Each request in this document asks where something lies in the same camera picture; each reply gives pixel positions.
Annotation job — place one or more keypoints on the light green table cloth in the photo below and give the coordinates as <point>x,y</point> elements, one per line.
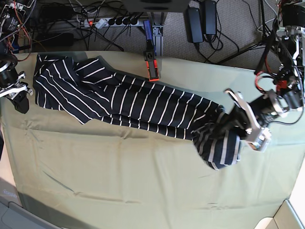
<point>102,176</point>

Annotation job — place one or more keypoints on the navy white striped T-shirt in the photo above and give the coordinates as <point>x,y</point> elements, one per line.
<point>87,90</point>

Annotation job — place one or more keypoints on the right gripper body with white bracket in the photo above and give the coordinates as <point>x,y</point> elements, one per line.
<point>10,84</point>

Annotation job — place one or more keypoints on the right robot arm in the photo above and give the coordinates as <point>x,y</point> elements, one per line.
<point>14,15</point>

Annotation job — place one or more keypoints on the black tripod stand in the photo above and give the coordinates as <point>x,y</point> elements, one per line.
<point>247,23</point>

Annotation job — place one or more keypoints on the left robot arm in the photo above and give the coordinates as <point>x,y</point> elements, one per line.
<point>279,77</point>

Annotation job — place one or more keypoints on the black box on floor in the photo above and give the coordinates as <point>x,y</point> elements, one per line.
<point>55,39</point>

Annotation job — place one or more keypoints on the white power strip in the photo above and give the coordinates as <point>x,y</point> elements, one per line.
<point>106,22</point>

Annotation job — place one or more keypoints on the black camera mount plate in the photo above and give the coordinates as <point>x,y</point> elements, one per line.
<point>156,5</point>

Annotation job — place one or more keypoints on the black power adapter brick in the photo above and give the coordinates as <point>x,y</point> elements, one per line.
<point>193,25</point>

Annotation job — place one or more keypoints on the grey aluminium frame post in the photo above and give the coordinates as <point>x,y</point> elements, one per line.
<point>157,20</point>

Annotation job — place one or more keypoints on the blue orange centre clamp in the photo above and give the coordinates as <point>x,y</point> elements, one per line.
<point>149,53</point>

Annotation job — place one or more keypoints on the left gripper body with white bracket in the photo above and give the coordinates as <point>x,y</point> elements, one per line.
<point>261,112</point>

